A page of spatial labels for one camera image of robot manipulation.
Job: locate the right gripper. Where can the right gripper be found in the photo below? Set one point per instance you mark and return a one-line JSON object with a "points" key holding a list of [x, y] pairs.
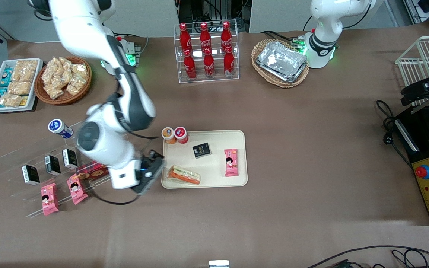
{"points": [[156, 155]]}

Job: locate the red emergency stop button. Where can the red emergency stop button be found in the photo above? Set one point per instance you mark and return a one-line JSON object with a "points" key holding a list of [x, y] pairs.
{"points": [[423, 172]]}

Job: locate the small white box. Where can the small white box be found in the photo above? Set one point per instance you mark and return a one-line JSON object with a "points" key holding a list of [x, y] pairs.
{"points": [[219, 264]]}

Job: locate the black equipment rack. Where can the black equipment rack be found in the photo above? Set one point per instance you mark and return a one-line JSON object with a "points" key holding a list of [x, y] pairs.
{"points": [[214, 11]]}

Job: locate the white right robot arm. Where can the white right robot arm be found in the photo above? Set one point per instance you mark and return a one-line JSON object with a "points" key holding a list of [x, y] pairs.
{"points": [[84, 33]]}

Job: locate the orange cap yogurt bottle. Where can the orange cap yogurt bottle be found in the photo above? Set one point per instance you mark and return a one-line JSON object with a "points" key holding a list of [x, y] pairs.
{"points": [[168, 133]]}

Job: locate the pink cartoon snack packet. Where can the pink cartoon snack packet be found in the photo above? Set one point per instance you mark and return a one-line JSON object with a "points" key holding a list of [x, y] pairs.
{"points": [[49, 199], [76, 190], [231, 162]]}

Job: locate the blue cap yogurt bottle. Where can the blue cap yogurt bottle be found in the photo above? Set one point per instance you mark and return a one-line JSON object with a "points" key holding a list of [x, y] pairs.
{"points": [[56, 125]]}

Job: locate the beige plastic tray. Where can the beige plastic tray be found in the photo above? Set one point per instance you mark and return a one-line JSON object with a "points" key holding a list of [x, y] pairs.
{"points": [[214, 175]]}

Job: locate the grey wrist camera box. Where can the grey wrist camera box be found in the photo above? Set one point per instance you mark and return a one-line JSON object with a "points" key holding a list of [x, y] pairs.
{"points": [[149, 175]]}

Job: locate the light wicker basket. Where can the light wicker basket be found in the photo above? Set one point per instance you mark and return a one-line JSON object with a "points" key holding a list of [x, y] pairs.
{"points": [[281, 84]]}

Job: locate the black sealing machine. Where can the black sealing machine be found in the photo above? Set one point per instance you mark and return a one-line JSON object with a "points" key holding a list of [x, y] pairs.
{"points": [[423, 141]]}

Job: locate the red cap yogurt bottle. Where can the red cap yogurt bottle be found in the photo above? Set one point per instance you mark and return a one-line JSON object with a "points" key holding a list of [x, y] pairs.
{"points": [[180, 133]]}

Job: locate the white rectangular snack bin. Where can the white rectangular snack bin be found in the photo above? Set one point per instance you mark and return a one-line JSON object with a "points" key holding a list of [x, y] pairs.
{"points": [[37, 85]]}

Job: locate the clear acrylic tiered stand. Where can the clear acrylic tiered stand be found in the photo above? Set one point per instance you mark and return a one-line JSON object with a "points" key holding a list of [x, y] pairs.
{"points": [[13, 160]]}

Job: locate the clear acrylic bottle rack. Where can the clear acrylic bottle rack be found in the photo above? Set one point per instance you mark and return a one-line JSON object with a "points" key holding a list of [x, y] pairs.
{"points": [[199, 54]]}

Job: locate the triangle sandwich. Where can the triangle sandwich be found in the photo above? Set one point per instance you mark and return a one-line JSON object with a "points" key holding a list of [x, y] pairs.
{"points": [[184, 175]]}

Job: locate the clear bag of crackers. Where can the clear bag of crackers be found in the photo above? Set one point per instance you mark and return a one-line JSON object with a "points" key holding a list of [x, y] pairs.
{"points": [[79, 70], [62, 63], [50, 72], [75, 86], [61, 79], [53, 91]]}

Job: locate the red tartan shortbread box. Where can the red tartan shortbread box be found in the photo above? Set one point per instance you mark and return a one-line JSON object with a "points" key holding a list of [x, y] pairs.
{"points": [[91, 173]]}

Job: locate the black snack box gold print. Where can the black snack box gold print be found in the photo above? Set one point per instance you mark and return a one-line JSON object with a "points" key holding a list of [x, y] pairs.
{"points": [[70, 159], [52, 165], [31, 175], [202, 150]]}

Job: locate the aluminium foil container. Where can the aluminium foil container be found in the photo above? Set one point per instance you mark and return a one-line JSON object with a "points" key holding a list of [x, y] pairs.
{"points": [[281, 59]]}

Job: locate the beige cracker pack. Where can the beige cracker pack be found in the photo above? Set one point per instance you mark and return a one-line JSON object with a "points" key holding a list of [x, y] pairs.
{"points": [[20, 87], [26, 69], [11, 100]]}

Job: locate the brown wicker snack basket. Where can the brown wicker snack basket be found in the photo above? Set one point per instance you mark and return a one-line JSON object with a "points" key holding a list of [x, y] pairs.
{"points": [[63, 99]]}

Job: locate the red cola bottle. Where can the red cola bottle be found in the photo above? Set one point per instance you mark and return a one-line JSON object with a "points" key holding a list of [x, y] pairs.
{"points": [[184, 39], [229, 64], [205, 37], [190, 67], [209, 66], [226, 37]]}

